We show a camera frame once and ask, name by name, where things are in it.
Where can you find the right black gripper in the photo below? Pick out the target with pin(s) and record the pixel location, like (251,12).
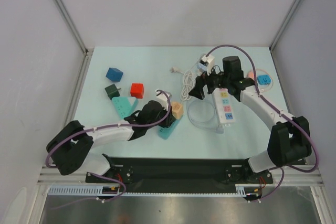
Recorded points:
(208,85)

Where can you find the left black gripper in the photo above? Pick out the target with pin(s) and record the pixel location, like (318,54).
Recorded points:
(169,119)

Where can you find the orange cube adapter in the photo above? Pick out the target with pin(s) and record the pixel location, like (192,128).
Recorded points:
(177,110)

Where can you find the teal small adapter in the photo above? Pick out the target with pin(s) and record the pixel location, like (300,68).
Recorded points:
(165,132)

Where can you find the round light blue socket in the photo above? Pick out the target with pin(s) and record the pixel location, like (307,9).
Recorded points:
(201,113)

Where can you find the red cube adapter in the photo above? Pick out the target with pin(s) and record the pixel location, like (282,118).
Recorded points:
(137,90)

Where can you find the teal triangular power strip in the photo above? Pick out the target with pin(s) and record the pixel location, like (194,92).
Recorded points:
(124,106)

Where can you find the pink small plug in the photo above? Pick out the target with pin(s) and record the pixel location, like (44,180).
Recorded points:
(251,75)

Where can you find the dark green cube adapter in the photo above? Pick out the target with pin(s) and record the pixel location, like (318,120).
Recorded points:
(112,91)

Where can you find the blue cube adapter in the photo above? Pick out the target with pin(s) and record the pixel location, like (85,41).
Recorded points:
(114,74)

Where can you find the blue square adapter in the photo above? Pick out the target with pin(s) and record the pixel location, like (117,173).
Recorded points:
(264,79)

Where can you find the white power strip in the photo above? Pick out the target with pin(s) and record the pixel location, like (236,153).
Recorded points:
(223,107)

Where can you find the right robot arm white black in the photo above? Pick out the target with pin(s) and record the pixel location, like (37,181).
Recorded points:
(288,140)

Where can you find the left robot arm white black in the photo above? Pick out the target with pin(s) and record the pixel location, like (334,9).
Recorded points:
(72,148)

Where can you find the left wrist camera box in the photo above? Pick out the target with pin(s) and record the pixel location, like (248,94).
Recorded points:
(162,98)

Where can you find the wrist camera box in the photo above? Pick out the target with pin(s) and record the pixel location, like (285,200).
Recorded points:
(206,63)
(162,98)

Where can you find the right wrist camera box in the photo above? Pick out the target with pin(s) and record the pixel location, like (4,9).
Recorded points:
(206,63)

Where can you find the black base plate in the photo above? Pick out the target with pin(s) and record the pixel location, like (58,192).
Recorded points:
(166,175)

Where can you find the aluminium frame rail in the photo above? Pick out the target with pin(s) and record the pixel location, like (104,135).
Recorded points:
(72,27)

